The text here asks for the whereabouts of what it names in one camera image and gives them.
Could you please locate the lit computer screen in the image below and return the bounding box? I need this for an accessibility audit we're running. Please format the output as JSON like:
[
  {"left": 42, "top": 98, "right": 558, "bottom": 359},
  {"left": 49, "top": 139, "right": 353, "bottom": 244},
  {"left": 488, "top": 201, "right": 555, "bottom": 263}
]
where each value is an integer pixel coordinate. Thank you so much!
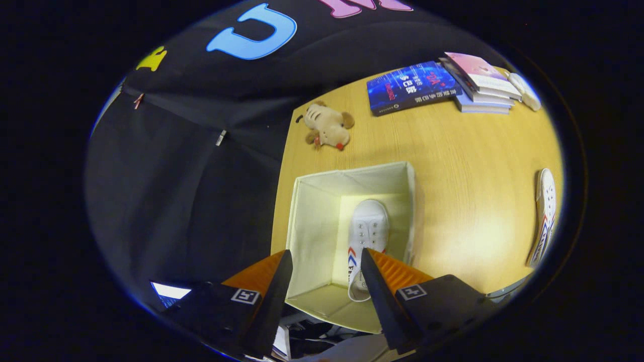
[{"left": 150, "top": 281, "right": 192, "bottom": 308}]

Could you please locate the pink cover book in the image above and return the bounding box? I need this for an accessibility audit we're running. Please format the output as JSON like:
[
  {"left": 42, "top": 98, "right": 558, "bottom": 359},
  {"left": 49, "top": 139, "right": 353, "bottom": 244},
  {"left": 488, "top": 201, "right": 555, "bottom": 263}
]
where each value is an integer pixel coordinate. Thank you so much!
[{"left": 444, "top": 52, "right": 523, "bottom": 101}]

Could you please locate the pale blue book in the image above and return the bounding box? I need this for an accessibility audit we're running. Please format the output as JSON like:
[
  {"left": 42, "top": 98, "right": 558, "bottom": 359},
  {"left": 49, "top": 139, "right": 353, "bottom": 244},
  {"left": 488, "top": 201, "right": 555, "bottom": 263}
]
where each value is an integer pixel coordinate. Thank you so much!
[{"left": 453, "top": 93, "right": 512, "bottom": 114}]

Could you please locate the beige plush dog toy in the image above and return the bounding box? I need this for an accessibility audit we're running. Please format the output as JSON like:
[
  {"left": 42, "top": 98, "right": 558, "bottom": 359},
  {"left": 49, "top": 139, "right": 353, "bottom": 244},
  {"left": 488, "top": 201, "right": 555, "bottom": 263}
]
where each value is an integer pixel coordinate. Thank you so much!
[{"left": 296, "top": 101, "right": 355, "bottom": 150}]

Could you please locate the blue cover book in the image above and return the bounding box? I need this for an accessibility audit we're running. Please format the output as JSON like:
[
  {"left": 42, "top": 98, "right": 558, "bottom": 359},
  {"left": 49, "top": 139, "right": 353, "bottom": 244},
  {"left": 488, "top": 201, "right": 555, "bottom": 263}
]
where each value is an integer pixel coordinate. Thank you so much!
[{"left": 366, "top": 61, "right": 462, "bottom": 117}]

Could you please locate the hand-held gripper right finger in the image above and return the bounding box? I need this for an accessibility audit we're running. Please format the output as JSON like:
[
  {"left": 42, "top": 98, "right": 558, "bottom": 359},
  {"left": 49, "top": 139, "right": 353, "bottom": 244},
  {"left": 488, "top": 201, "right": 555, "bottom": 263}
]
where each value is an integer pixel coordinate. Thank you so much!
[{"left": 360, "top": 248, "right": 497, "bottom": 356}]

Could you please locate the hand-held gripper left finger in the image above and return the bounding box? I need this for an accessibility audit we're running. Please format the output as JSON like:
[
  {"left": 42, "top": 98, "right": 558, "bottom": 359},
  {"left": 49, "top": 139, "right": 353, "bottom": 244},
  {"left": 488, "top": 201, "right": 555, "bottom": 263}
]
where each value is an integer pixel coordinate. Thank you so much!
[{"left": 161, "top": 249, "right": 294, "bottom": 359}]

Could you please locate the white fabric storage box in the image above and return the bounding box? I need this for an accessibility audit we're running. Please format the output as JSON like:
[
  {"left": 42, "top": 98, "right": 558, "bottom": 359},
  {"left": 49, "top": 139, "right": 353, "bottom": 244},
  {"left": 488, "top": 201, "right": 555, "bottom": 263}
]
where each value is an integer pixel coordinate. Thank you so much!
[{"left": 285, "top": 161, "right": 418, "bottom": 335}]

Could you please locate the white canvas shoe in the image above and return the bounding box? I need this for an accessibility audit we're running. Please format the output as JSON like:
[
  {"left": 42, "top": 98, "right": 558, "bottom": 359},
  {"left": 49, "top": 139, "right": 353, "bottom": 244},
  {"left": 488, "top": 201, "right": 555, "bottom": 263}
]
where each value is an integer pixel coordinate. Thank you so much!
[
  {"left": 526, "top": 168, "right": 557, "bottom": 268},
  {"left": 347, "top": 199, "right": 390, "bottom": 302}
]

